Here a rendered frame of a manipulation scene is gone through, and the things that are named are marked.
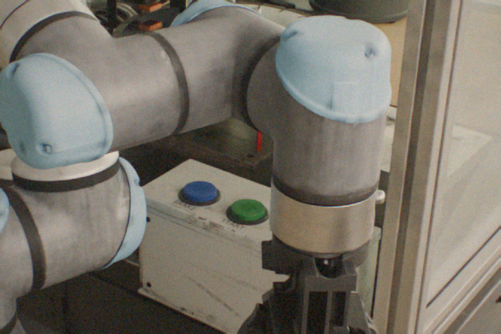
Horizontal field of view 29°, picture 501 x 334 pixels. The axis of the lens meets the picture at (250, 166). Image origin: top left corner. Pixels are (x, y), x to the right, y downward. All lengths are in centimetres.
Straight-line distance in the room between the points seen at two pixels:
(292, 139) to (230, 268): 51
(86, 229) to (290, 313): 37
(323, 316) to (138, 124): 19
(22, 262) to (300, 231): 43
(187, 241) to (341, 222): 52
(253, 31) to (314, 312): 21
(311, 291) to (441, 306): 54
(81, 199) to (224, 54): 39
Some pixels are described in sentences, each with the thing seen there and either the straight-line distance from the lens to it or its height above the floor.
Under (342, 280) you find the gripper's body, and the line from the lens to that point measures 68.
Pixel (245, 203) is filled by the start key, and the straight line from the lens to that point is 115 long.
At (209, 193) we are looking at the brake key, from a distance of 116.
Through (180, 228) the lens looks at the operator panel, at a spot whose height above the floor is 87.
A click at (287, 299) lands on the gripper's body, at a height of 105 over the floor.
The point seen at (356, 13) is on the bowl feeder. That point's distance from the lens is 217.
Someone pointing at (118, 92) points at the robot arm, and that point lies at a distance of 64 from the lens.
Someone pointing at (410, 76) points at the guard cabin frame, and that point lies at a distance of 98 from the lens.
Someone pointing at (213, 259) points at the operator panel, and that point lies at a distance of 116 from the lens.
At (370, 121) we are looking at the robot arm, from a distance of 64.
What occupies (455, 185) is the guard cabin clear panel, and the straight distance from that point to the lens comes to 116.
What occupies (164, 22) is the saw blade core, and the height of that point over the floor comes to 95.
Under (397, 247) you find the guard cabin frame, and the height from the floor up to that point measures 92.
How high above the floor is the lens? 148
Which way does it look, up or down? 28 degrees down
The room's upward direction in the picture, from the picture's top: 2 degrees clockwise
